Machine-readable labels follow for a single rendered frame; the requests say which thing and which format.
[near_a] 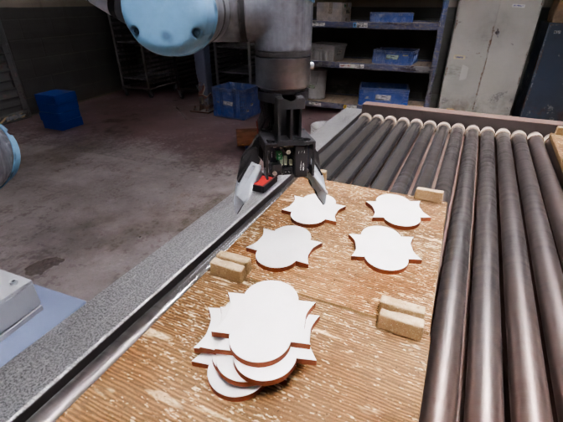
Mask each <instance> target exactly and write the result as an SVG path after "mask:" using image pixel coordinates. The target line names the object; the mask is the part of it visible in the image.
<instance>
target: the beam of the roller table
mask: <svg viewBox="0 0 563 422"><path fill-rule="evenodd" d="M361 113H362V109H356V108H348V107H346V108H345V109H343V110H342V111H340V112H339V113H338V114H337V115H336V116H334V117H333V118H332V119H330V120H329V121H327V122H326V123H325V124H323V125H322V126H320V127H319V128H318V129H317V130H316V131H315V132H313V133H312V134H311V135H310V136H311V137H312V138H313V139H314V140H315V141H316V150H317V152H318V155H319V154H320V153H321V152H322V151H323V150H325V149H326V148H327V147H328V146H329V145H330V144H331V143H332V142H333V141H335V140H336V139H337V138H338V137H339V136H340V135H341V134H342V133H343V132H345V131H346V130H347V129H348V128H349V127H350V126H351V125H352V124H354V123H355V122H356V121H357V120H358V119H359V117H360V116H361ZM293 178H294V175H293V174H290V175H278V176H277V182H276V183H275V184H274V185H273V186H271V187H270V188H269V189H268V190H267V191H266V192H264V193H259V192H256V191H252V193H251V195H250V197H249V199H248V200H247V201H246V202H245V203H244V205H243V207H242V208H241V210H240V212H239V213H238V214H236V213H235V206H234V196H235V192H233V193H232V194H231V195H230V196H228V197H227V198H225V199H224V200H223V201H221V202H220V203H218V204H217V205H216V206H214V207H213V208H212V209H211V210H210V211H208V212H207V213H206V214H204V215H203V216H201V217H200V218H199V219H197V220H196V221H194V222H193V223H192V224H191V225H189V226H188V227H187V228H186V229H184V230H183V231H182V232H180V233H179V234H177V235H176V236H175V237H173V238H172V239H171V240H169V241H168V242H167V243H166V244H164V245H163V246H162V247H160V248H159V249H158V250H156V251H155V252H153V253H152V254H151V255H149V256H148V257H147V258H146V259H145V260H143V261H142V262H140V263H139V264H138V265H136V266H135V267H133V268H132V269H131V270H129V271H128V272H127V273H126V274H125V275H123V276H122V277H120V278H119V279H118V280H116V281H115V282H114V283H112V284H111V285H110V286H108V287H107V288H106V289H105V290H103V291H102V292H101V293H99V294H98V295H97V296H95V297H94V298H92V299H91V300H90V301H88V302H87V303H85V304H84V305H83V306H82V307H81V308H79V309H78V310H77V311H75V312H74V313H72V314H71V315H70V316H68V317H67V318H65V319H64V320H63V321H62V322H61V323H59V324H58V325H57V326H55V327H54V328H52V329H51V330H50V331H48V332H47V333H46V334H44V335H43V336H42V337H41V338H40V339H38V340H37V341H36V342H34V343H33V344H31V345H30V346H29V347H27V348H26V349H24V350H23V351H22V352H21V353H20V354H18V355H17V356H16V357H14V358H13V359H11V360H10V361H9V362H7V363H6V364H4V365H3V366H2V367H0V422H25V421H27V420H28V419H29V418H30V417H31V416H32V415H33V414H34V413H35V412H37V411H38V410H39V409H40V408H41V407H42V406H43V405H44V404H46V403H47V402H48V401H49V400H50V399H51V398H52V397H53V396H54V395H56V394H57V393H58V392H59V391H60V390H61V389H62V388H63V387H64V386H65V385H66V384H67V383H68V382H69V381H70V380H71V379H72V378H74V377H75V376H76V375H77V374H78V373H79V372H80V371H81V370H83V369H84V368H85V367H86V366H87V365H88V364H89V363H90V362H92V361H93V360H94V359H95V358H96V357H97V356H98V355H99V354H100V353H102V352H103V351H104V350H105V349H106V348H107V347H108V346H109V345H110V344H112V343H113V342H114V341H115V340H116V339H117V338H118V337H119V336H120V335H121V334H122V333H123V332H124V331H125V330H126V329H127V328H128V327H130V326H131V325H132V324H133V323H134V322H135V321H136V320H137V319H139V318H140V317H141V316H142V315H143V314H144V313H145V312H146V311H148V310H149V309H150V308H151V307H152V306H153V305H154V304H155V303H156V302H158V301H159V300H160V299H161V298H162V297H163V296H164V295H165V294H167V293H168V292H169V291H170V290H171V289H172V288H173V287H174V286H175V285H177V284H178V283H179V282H180V281H181V280H182V279H183V278H184V277H185V276H186V275H187V274H188V273H189V272H190V271H191V270H192V269H193V268H195V267H196V266H197V265H198V264H199V263H200V262H201V261H202V260H204V259H205V258H206V257H207V256H208V255H209V254H210V253H211V252H212V251H214V250H215V249H216V248H217V247H218V246H219V245H220V244H221V243H223V242H224V241H225V240H226V239H227V238H228V237H229V236H230V235H231V234H233V233H234V232H235V231H236V230H237V229H238V228H239V227H240V226H241V225H242V224H243V223H244V222H245V221H246V220H247V219H248V218H250V217H251V216H252V215H253V214H254V213H255V212H256V211H257V210H258V209H259V208H261V207H262V206H263V205H264V204H265V203H266V202H267V201H268V200H270V199H271V198H272V197H273V196H274V195H275V194H276V193H277V192H279V191H280V190H281V189H282V188H283V187H284V186H285V185H286V184H287V183H289V182H290V181H291V180H292V179H293Z"/></svg>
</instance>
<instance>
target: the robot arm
mask: <svg viewBox="0 0 563 422"><path fill-rule="evenodd" d="M86 1H87V2H89V3H91V4H93V5H95V6H96V7H98V8H99V9H101V10H102V11H104V12H106V13H108V14H110V15H111V16H113V17H114V18H117V19H118V20H120V21H121V22H123V23H124V24H126V25H127V27H128V29H129V30H130V32H131V33H132V35H133V36H134V38H135V39H136V40H137V42H138V43H139V44H141V45H142V46H143V47H144V48H146V49H148V50H150V51H151V52H153V53H155V54H160V55H162V56H170V57H172V56H177V57H180V56H187V55H191V54H195V53H197V52H199V51H200V50H201V49H203V48H204V47H205V46H206V45H208V44H211V43H213V42H255V53H256V55H255V65H256V85H257V86H258V87H259V88H258V100H261V101H264V102H265V103H264V105H263V106H262V109H261V113H260V115H259V118H258V121H257V123H258V129H259V131H258V132H259V133H258V134H257V135H256V136H255V138H254V139H253V142H252V143H251V144H250V145H249V146H248V147H247V148H246V149H245V151H244V153H243V155H242V157H241V159H240V165H239V170H238V174H237V180H236V185H235V196H234V206H235V213H236V214H238V213H239V212H240V210H241V208H242V207H243V205H244V203H245V202H246V201H247V200H248V199H249V197H250V195H251V193H252V189H253V184H254V183H256V182H258V181H259V180H260V178H261V176H262V171H261V165H259V163H260V160H262V161H263V167H264V175H265V177H266V180H269V178H268V169H269V173H270V174H271V176H272V177H273V176H278V175H290V174H293V175H294V177H295V178H302V177H305V178H308V181H309V184H310V185H311V187H312V188H313V189H314V192H315V194H316V195H317V197H318V199H319V200H320V202H321V203H322V204H323V205H324V204H325V203H326V194H328V191H327V190H326V188H325V182H324V178H323V174H322V172H321V169H320V161H319V155H318V152H317V150H316V141H315V140H314V139H313V138H312V137H311V136H310V135H309V134H308V133H307V131H306V130H305V129H304V128H302V109H305V101H306V100H308V86H309V85H310V69H314V63H313V62H311V52H312V13H313V4H314V3H315V0H86ZM7 131H8V129H7V128H6V127H5V126H3V125H2V124H0V189H1V188H2V187H3V186H4V185H5V184H6V183H7V182H8V181H10V180H11V179H12V178H13V177H14V176H15V174H16V173H17V171H18V169H19V166H20V161H21V155H20V150H19V147H18V144H17V141H16V140H15V138H14V136H13V135H9V134H8V133H7Z"/></svg>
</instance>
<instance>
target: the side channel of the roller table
mask: <svg viewBox="0 0 563 422"><path fill-rule="evenodd" d="M366 112H369V113H370V114H371V115H372V117H373V116H375V115H377V114H382V115H383V116H384V117H385V118H386V117H387V116H395V117H396V119H397V120H399V119H400V118H401V117H403V116H406V117H408V118H409V120H410V123H411V121H412V120H414V119H416V118H420V119H422V121H423V125H424V123H425V122H426V121H428V120H434V121H435V122H436V126H438V124H440V123H441V122H442V121H447V122H448V123H449V124H450V127H451V128H452V126H453V125H454V124H456V123H462V124H463V125H464V127H465V130H466V129H467V127H468V126H470V125H476V126H478V128H479V130H480V131H481V130H482V129H483V128H484V127H485V126H491V127H492V128H493V129H494V131H495V133H496V132H497V130H498V129H500V128H506V129H508V130H509V132H510V135H512V133H513V132H514V131H516V130H521V131H523V132H525V134H526V136H528V135H529V134H530V133H531V132H533V131H537V132H538V133H540V134H541V135H542V136H543V137H545V136H546V135H548V134H550V133H555V130H556V127H557V126H563V121H550V120H542V119H534V118H525V117H517V116H501V115H494V114H485V113H477V112H469V111H453V110H445V109H437V108H428V107H420V106H412V105H397V104H388V103H379V102H372V101H366V102H365V103H363V105H362V113H361V115H362V114H364V113H366Z"/></svg>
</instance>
